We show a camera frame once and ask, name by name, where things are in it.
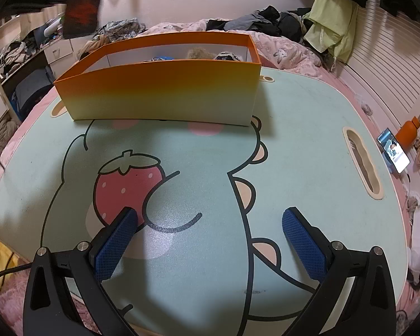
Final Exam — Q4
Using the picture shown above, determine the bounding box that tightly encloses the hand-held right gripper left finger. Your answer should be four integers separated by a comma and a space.
23, 206, 139, 336

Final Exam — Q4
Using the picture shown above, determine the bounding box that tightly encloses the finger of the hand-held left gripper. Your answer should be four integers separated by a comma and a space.
0, 0, 71, 13

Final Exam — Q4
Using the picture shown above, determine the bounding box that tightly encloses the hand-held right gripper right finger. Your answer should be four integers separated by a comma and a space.
282, 207, 397, 336

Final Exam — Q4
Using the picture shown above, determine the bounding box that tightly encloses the red black packet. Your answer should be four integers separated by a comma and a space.
62, 0, 101, 40

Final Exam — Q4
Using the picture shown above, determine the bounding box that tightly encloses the orange gradient cardboard box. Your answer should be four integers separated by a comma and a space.
53, 31, 262, 127

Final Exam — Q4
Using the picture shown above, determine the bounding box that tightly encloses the beige fluffy pouch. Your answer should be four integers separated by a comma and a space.
185, 46, 215, 60

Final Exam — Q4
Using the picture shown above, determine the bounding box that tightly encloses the white tube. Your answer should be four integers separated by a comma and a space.
44, 17, 65, 37

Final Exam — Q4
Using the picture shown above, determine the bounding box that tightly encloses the white drawer cabinet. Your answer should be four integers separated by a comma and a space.
44, 38, 74, 64

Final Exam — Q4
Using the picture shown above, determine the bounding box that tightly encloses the clothes pile on desk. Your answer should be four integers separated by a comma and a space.
0, 40, 32, 67

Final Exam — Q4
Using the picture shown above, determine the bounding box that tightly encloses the leopard print cloth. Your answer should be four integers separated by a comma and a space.
94, 19, 146, 41

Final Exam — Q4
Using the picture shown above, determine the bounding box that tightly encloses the tan cloth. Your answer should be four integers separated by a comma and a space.
79, 35, 109, 60

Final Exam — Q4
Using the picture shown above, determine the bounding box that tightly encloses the pink fluffy rug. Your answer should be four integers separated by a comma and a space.
0, 252, 92, 336

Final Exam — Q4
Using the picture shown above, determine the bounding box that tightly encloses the smartphone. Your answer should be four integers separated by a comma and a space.
377, 128, 411, 174

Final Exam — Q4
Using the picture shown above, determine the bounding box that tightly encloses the orange bottle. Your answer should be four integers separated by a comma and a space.
395, 116, 420, 148

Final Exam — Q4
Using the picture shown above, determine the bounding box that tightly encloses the pile of dark clothes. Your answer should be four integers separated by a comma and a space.
206, 6, 314, 44

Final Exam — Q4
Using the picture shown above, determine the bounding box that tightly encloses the white louvered closet door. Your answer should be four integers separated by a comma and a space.
336, 0, 420, 127

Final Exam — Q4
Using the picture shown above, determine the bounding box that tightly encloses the light green hanging garment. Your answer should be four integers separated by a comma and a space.
303, 0, 359, 65

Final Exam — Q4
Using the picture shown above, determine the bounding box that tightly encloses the black cable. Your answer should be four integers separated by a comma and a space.
0, 266, 32, 298

